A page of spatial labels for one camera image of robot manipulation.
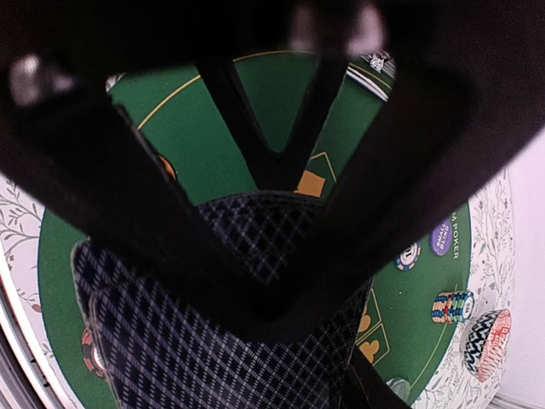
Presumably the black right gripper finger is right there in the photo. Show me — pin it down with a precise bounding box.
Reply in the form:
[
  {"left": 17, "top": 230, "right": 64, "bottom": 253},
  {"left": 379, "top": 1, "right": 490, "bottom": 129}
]
[{"left": 347, "top": 349, "right": 410, "bottom": 409}]

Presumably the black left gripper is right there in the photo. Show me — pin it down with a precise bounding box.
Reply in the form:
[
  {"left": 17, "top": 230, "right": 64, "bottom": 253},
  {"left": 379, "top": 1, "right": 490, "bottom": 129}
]
[{"left": 1, "top": 1, "right": 544, "bottom": 341}]

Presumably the blue green chip stack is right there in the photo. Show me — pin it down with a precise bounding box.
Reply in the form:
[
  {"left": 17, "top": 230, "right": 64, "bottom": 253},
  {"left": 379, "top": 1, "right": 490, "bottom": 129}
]
[{"left": 431, "top": 291, "right": 475, "bottom": 325}]

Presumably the purple small blind button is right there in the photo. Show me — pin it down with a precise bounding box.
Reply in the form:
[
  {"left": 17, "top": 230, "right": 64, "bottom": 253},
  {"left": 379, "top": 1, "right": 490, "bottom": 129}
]
[{"left": 429, "top": 220, "right": 453, "bottom": 256}]

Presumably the grey playing card deck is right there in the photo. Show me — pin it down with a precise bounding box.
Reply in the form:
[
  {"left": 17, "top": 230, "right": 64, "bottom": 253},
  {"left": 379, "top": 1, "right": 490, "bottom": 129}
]
[{"left": 72, "top": 192, "right": 367, "bottom": 408}]

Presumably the red black 100 chip stack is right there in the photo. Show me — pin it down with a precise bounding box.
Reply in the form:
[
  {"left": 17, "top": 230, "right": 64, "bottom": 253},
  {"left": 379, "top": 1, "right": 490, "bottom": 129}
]
[{"left": 81, "top": 328, "right": 106, "bottom": 380}]

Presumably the orange big blind button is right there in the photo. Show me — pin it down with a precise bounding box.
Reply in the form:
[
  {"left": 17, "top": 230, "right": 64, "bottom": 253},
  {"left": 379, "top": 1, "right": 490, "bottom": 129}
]
[{"left": 158, "top": 155, "right": 177, "bottom": 180}]

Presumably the aluminium poker chip case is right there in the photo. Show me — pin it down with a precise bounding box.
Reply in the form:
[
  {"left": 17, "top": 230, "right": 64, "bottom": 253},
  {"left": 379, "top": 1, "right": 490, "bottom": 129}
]
[{"left": 346, "top": 50, "right": 396, "bottom": 102}]

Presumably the round green poker mat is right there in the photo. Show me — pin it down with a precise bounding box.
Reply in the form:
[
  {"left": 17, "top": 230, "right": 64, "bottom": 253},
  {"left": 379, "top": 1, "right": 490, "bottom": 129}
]
[{"left": 37, "top": 52, "right": 471, "bottom": 408}]

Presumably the red patterned small bowl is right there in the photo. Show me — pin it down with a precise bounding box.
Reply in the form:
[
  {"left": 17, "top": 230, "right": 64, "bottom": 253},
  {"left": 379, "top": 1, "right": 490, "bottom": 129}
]
[{"left": 462, "top": 308, "right": 512, "bottom": 383}]

